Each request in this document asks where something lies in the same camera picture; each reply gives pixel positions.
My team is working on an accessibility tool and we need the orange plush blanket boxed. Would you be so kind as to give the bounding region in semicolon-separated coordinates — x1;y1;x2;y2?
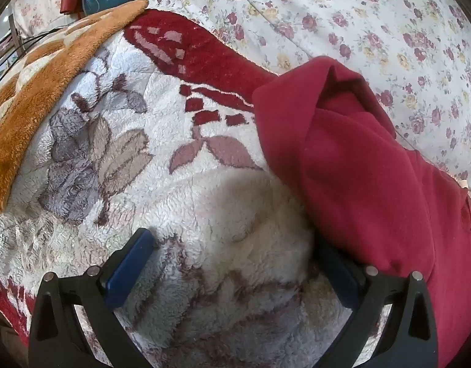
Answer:
0;0;149;214

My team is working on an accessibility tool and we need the black cable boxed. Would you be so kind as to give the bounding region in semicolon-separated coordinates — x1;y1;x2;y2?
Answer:
0;27;63;93

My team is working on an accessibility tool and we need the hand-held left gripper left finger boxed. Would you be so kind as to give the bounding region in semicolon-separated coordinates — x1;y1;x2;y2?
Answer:
28;227;159;368

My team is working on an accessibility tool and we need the floral pillow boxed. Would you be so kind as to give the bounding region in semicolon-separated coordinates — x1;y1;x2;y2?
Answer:
11;0;86;41

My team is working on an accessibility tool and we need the white and red floral fleece blanket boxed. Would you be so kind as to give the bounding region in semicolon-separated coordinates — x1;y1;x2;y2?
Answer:
0;8;374;368

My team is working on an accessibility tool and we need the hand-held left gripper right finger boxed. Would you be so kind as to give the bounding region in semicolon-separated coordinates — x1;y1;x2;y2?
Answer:
316;234;439;368

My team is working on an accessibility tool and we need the white floral quilt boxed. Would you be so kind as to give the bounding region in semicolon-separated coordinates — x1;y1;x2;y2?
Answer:
139;0;471;200

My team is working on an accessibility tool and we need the dark red fleece garment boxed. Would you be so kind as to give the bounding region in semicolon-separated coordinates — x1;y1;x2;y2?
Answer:
252;56;471;368

